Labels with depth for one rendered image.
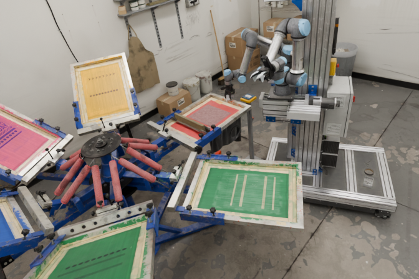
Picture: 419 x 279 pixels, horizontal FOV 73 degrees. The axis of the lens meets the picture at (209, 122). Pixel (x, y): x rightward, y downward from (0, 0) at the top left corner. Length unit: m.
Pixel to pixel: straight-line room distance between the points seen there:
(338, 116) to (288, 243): 1.27
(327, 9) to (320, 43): 0.26
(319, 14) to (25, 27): 3.14
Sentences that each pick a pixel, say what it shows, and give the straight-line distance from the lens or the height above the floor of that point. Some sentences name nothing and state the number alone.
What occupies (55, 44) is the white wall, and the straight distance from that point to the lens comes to 4.10.
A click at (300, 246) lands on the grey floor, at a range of 2.98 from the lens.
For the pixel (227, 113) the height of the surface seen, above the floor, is 0.96.
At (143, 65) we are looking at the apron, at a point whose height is 0.94.
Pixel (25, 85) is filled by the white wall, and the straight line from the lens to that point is 4.08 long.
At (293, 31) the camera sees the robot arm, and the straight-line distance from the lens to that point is 2.28.
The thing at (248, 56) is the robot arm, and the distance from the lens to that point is 2.77.
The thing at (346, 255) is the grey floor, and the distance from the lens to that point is 3.01.
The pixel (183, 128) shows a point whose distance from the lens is 2.79.
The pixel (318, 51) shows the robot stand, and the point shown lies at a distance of 2.57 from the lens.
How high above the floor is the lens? 2.50
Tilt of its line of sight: 33 degrees down
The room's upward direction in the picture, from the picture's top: 9 degrees counter-clockwise
